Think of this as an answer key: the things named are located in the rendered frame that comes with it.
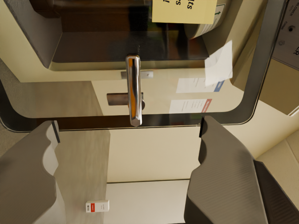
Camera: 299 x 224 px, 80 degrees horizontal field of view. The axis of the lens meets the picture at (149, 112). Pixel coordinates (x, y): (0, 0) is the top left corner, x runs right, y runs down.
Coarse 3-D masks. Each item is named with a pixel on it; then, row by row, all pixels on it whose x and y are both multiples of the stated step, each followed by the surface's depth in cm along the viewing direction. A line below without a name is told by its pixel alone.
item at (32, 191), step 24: (48, 120) 11; (24, 144) 9; (48, 144) 9; (0, 168) 8; (24, 168) 8; (48, 168) 9; (0, 192) 7; (24, 192) 7; (48, 192) 7; (0, 216) 6; (24, 216) 6; (48, 216) 6
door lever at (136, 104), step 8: (128, 56) 19; (136, 56) 19; (128, 64) 19; (136, 64) 19; (128, 72) 20; (136, 72) 20; (128, 80) 20; (136, 80) 20; (128, 88) 21; (136, 88) 21; (128, 96) 21; (136, 96) 21; (128, 104) 27; (136, 104) 22; (144, 104) 27; (136, 112) 22; (136, 120) 22
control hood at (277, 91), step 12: (276, 72) 32; (288, 72) 31; (264, 84) 35; (276, 84) 34; (288, 84) 32; (264, 96) 37; (276, 96) 35; (288, 96) 34; (276, 108) 37; (288, 108) 35
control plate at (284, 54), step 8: (296, 0) 25; (288, 8) 26; (296, 8) 25; (288, 16) 26; (296, 16) 26; (288, 24) 27; (296, 24) 26; (280, 32) 28; (288, 32) 27; (296, 32) 27; (288, 40) 28; (296, 40) 27; (280, 48) 29; (288, 48) 29; (296, 48) 28; (272, 56) 31; (280, 56) 30; (288, 56) 29; (296, 56) 29; (288, 64) 30; (296, 64) 29
